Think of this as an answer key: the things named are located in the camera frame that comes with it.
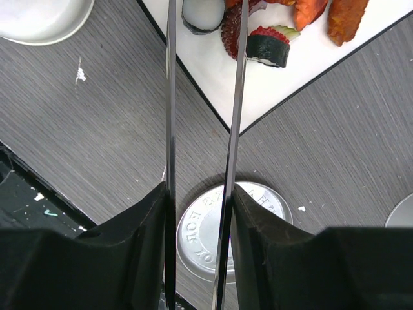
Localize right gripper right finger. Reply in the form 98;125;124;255
231;187;412;309

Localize brown fried piece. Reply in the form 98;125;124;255
327;0;369;47

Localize red roe maki roll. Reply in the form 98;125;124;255
246;25;301;68

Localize white rice nori sushi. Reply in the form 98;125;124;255
181;0;225;35

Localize orange shrimp piece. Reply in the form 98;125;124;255
294;0;328;32

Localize round metal tin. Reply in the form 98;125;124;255
385;193;413;228

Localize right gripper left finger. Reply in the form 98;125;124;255
1;183;167;309

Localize white lid brown handle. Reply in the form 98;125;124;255
1;1;94;46

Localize white square plate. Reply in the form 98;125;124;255
141;1;412;130

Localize metal tongs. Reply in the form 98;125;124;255
165;1;249;309

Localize round metal tin lid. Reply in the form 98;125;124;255
176;181;293;282

